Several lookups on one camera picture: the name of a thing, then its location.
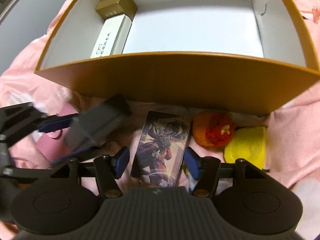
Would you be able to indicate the yellow round toy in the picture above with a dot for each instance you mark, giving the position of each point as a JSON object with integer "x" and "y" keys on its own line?
{"x": 247, "y": 143}

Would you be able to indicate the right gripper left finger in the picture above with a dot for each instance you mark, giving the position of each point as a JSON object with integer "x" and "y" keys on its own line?
{"x": 108, "y": 169}

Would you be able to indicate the orange crochet ball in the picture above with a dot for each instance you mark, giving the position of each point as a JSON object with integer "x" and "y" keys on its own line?
{"x": 212, "y": 128}

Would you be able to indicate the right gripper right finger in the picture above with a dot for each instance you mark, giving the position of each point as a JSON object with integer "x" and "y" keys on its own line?
{"x": 209, "y": 168}

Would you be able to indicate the orange cardboard storage box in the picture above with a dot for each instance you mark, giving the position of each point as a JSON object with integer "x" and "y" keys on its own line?
{"x": 249, "y": 56}

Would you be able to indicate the pink leather card wallet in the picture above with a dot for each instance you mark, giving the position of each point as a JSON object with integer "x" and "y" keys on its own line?
{"x": 52, "y": 145}

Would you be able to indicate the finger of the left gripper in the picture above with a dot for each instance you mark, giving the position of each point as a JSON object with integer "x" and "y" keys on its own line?
{"x": 54, "y": 123}
{"x": 82, "y": 155}

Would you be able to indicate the duck plush keychain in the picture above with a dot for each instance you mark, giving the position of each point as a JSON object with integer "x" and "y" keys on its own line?
{"x": 193, "y": 174}

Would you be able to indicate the dark grey small box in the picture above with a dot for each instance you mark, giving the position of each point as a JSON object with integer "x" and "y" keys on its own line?
{"x": 93, "y": 126}

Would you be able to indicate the illustrated card box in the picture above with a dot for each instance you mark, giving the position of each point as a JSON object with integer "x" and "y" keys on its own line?
{"x": 160, "y": 150}

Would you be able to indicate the gold small box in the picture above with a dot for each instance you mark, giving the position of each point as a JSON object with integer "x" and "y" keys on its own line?
{"x": 109, "y": 8}

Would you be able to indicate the white long box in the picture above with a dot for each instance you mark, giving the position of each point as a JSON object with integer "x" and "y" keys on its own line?
{"x": 112, "y": 37}

